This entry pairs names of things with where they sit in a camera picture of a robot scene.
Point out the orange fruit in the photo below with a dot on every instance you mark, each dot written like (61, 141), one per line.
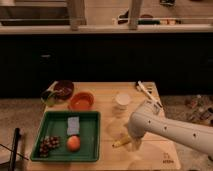
(73, 143)

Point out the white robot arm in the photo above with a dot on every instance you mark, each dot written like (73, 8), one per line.
(146, 119)

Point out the white cup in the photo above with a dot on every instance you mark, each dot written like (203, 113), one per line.
(122, 101)

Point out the bunch of purple grapes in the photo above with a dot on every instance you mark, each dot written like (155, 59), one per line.
(47, 144)

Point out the black stand pole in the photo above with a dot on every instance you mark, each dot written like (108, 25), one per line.
(14, 149)

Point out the yellow banana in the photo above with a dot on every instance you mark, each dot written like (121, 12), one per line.
(122, 141)

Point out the blue sponge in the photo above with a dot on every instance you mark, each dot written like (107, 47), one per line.
(73, 126)

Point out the white knife tool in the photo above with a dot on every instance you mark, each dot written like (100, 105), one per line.
(145, 91)

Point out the green corn vegetable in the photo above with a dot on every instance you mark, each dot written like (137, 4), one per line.
(48, 96)

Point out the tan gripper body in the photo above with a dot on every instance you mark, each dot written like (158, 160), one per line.
(135, 144)

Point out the red orange bowl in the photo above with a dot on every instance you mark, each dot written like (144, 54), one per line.
(81, 101)

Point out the green plastic tray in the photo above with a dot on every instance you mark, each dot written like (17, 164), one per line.
(55, 123)

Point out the dark maroon bowl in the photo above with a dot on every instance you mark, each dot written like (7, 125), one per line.
(64, 89)

